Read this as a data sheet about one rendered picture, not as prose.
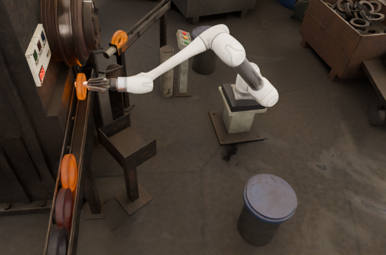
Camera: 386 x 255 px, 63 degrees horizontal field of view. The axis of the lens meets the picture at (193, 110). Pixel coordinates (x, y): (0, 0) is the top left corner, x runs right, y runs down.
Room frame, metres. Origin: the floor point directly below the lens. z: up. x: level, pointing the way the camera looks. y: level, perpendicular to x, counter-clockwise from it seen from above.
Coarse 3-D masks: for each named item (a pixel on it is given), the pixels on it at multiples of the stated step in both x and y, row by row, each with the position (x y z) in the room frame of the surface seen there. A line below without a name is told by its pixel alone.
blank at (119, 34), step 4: (116, 32) 2.06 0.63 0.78; (120, 32) 2.07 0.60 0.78; (124, 32) 2.11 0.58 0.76; (116, 36) 2.03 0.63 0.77; (120, 36) 2.06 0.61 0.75; (124, 36) 2.10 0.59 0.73; (112, 40) 2.02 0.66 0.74; (116, 40) 2.02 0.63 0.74; (124, 40) 2.10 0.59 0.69; (116, 44) 2.02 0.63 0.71; (120, 44) 2.07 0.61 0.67
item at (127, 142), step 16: (112, 128) 1.20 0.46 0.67; (128, 128) 1.27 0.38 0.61; (112, 144) 1.05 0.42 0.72; (128, 144) 1.15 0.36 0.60; (144, 144) 1.17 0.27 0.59; (128, 160) 0.98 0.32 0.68; (144, 160) 1.05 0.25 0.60; (128, 176) 1.11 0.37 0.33; (128, 192) 1.13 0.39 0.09; (144, 192) 1.19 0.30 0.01; (128, 208) 1.05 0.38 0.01
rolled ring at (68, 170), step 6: (66, 156) 0.89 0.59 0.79; (72, 156) 0.92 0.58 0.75; (66, 162) 0.86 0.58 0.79; (72, 162) 0.92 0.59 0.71; (66, 168) 0.82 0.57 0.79; (72, 168) 0.91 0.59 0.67; (66, 174) 0.80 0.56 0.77; (72, 174) 0.88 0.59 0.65; (66, 180) 0.78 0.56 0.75; (72, 180) 0.85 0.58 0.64; (66, 186) 0.77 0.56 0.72; (72, 186) 0.81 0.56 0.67
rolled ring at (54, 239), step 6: (60, 228) 0.56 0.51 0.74; (54, 234) 0.52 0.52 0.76; (60, 234) 0.54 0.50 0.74; (66, 234) 0.57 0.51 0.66; (54, 240) 0.50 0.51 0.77; (60, 240) 0.55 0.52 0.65; (66, 240) 0.55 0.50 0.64; (48, 246) 0.47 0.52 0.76; (54, 246) 0.48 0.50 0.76; (60, 246) 0.53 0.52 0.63; (66, 246) 0.53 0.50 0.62; (48, 252) 0.45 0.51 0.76; (54, 252) 0.46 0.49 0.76; (60, 252) 0.51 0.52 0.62; (66, 252) 0.51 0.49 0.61
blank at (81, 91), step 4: (80, 76) 1.36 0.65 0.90; (84, 76) 1.42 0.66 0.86; (76, 80) 1.33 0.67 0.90; (80, 80) 1.34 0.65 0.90; (84, 80) 1.40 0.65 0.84; (76, 84) 1.31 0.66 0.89; (80, 84) 1.32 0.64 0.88; (76, 88) 1.30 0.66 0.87; (80, 88) 1.30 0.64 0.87; (84, 88) 1.38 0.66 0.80; (76, 92) 1.29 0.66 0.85; (80, 92) 1.29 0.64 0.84; (84, 92) 1.35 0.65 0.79; (80, 96) 1.29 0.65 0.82; (84, 96) 1.34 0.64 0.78
